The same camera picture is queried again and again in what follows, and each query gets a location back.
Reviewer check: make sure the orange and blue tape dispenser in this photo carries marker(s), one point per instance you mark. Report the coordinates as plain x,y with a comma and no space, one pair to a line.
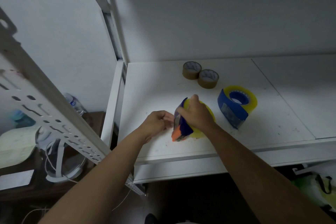
182,126

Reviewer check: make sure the blue bag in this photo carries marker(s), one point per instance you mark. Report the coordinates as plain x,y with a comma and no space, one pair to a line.
21,118

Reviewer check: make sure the white card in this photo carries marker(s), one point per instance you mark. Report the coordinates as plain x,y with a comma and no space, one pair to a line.
15,179

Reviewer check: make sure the white crumpled cloth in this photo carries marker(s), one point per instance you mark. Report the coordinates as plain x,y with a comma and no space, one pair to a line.
43,137

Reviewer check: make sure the black shoe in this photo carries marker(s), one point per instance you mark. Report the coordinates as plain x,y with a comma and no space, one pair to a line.
151,218

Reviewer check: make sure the person's right hand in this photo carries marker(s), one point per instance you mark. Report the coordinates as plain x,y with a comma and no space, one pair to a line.
198,116

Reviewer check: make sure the green yellow bag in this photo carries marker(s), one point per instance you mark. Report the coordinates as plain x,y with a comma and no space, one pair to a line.
315,187

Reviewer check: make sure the person's right forearm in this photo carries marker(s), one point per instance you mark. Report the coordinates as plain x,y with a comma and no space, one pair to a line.
270,184

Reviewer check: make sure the person's left forearm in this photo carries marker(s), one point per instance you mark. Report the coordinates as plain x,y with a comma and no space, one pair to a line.
94,184

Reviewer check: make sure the person's left hand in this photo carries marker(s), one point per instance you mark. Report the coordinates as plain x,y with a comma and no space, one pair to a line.
155,124

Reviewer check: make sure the large brown tape roll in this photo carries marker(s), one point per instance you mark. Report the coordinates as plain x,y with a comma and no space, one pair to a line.
208,83

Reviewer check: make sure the clear plastic water bottle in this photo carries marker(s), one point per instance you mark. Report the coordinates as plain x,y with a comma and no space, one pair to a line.
74,103

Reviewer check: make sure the white metal shelf rack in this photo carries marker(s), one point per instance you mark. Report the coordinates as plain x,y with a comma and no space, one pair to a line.
262,121

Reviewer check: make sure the cream paper sheet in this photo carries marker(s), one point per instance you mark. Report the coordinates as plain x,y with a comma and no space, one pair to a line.
15,147

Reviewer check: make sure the yellow tape roll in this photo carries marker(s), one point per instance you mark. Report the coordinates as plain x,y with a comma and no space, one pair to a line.
197,132
252,103

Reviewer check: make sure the small brown tape roll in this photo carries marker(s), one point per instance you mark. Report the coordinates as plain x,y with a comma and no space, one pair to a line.
191,74

